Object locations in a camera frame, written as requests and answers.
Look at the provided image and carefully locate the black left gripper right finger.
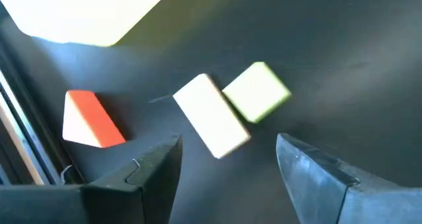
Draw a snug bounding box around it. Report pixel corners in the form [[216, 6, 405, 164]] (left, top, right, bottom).
[[276, 132, 422, 224]]

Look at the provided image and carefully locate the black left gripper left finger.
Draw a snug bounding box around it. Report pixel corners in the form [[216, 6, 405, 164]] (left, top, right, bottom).
[[0, 134, 183, 224]]

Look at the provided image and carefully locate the black table frame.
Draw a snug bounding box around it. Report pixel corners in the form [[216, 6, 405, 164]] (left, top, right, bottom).
[[0, 29, 85, 185]]

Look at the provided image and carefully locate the cream rectangular block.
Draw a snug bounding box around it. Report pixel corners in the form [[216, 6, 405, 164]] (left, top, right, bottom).
[[172, 72, 252, 160]]

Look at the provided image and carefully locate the yellow cube block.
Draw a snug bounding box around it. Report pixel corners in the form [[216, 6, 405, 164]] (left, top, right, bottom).
[[221, 61, 293, 125]]

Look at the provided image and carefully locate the red triangular prism block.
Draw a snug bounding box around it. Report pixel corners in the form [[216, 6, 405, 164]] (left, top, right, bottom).
[[61, 89, 127, 149]]

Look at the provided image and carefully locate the black table mat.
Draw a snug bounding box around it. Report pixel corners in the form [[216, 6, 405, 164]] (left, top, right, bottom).
[[0, 0, 422, 224]]

